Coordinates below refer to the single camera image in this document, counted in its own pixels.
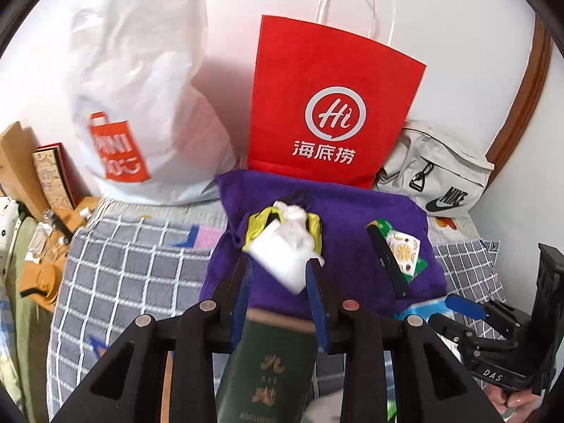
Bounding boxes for olive green bedsheet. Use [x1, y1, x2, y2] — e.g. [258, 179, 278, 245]
[6, 216, 58, 406]

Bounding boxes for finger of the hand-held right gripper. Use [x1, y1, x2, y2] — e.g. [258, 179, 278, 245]
[445, 294, 527, 338]
[428, 312, 512, 355]

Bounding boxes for green packet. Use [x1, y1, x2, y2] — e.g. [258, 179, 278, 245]
[367, 218, 429, 278]

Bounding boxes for yellow black pouch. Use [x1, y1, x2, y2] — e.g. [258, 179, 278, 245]
[243, 209, 323, 256]

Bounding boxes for white fruit print packet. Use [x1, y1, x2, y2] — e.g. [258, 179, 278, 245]
[385, 230, 421, 276]

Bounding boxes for blue tissue pack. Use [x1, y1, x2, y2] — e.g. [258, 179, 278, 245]
[394, 297, 454, 322]

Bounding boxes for red paper bag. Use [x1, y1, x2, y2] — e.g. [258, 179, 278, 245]
[247, 0, 428, 190]

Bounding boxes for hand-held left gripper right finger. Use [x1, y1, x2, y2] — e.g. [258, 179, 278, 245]
[304, 258, 505, 423]

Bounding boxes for person's right hand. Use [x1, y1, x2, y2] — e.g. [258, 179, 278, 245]
[488, 385, 547, 423]

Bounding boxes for dark green box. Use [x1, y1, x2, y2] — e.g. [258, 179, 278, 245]
[216, 308, 319, 423]

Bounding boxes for white plastic shopping bag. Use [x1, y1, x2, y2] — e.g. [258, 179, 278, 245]
[66, 0, 236, 206]

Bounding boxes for brown wooden door frame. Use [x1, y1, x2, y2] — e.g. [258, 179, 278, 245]
[485, 18, 553, 177]

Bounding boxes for patterned book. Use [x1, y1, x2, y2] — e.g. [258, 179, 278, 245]
[32, 142, 80, 210]

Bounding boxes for purple towel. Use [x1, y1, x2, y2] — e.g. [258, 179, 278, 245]
[199, 171, 447, 320]

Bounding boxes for white black-dotted bag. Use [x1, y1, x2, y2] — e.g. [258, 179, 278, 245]
[0, 197, 20, 254]

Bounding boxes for grey waist bag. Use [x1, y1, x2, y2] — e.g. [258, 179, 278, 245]
[374, 120, 495, 217]

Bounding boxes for wooden nightstand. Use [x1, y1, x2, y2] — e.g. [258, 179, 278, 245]
[20, 196, 100, 313]

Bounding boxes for grey checked star blanket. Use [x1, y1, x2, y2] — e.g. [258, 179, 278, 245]
[46, 211, 503, 423]

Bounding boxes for wooden headboard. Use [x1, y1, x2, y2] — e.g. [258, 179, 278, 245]
[0, 121, 49, 221]

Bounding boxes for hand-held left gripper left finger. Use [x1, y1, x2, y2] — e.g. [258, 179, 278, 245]
[53, 253, 255, 423]

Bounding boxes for white square pouch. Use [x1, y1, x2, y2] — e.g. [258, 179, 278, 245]
[247, 220, 326, 294]

